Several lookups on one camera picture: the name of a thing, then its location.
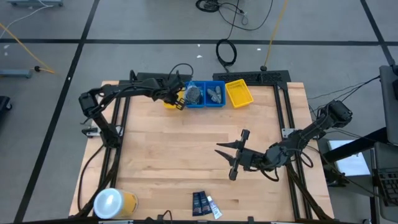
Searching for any silver mounting bracket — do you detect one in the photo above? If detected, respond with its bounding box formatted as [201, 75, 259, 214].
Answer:
[82, 126, 105, 138]
[281, 128, 307, 139]

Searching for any black flat plate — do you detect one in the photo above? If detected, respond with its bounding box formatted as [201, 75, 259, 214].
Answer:
[136, 72, 193, 83]

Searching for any yellow floor cable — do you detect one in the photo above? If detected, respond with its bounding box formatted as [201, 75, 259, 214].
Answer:
[0, 22, 57, 75]

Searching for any grey equipment foot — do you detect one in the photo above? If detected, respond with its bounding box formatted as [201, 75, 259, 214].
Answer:
[0, 68, 32, 78]
[7, 0, 65, 7]

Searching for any white purple toothpaste tube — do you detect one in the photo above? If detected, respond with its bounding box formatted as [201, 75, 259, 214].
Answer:
[206, 195, 223, 220]

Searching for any grey equipment housing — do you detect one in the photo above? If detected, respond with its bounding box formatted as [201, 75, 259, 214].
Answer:
[379, 64, 398, 146]

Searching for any yellow plastic basket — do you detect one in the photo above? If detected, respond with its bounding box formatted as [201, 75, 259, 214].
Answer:
[164, 88, 187, 110]
[224, 78, 254, 110]

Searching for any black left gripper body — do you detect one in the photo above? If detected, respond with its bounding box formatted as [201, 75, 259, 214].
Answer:
[155, 76, 187, 111]

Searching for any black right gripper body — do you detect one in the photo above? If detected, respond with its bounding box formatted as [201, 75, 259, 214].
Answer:
[229, 129, 268, 180]

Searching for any grey laptop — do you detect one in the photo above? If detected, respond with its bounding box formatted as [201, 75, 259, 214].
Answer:
[373, 141, 398, 222]

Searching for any black caster wheel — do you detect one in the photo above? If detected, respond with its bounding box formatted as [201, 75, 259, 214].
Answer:
[0, 95, 13, 112]

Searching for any black perforated plate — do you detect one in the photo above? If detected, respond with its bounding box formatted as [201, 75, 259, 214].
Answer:
[212, 70, 292, 85]

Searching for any blue plastic basket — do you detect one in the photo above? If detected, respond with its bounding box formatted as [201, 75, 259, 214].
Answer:
[185, 80, 206, 109]
[204, 80, 227, 108]

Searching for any black mesh sponge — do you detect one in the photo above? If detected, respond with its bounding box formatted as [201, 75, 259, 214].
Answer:
[185, 82, 203, 105]

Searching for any yellow hanging cable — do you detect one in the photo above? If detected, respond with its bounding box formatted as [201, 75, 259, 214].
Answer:
[260, 0, 289, 72]

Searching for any white board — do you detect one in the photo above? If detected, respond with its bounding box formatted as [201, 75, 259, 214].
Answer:
[328, 139, 371, 177]

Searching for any black floor cable bundle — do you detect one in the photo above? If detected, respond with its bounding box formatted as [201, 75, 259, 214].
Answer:
[195, 0, 274, 32]

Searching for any dark blue shave butter tube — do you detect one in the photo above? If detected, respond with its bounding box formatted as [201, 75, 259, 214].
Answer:
[192, 190, 205, 217]
[199, 190, 213, 216]

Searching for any black hanging cable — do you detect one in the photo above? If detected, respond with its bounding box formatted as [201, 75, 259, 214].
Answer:
[215, 0, 240, 73]

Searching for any yellow canister with white lid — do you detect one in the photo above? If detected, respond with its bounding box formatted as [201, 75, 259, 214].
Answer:
[93, 187, 139, 220]

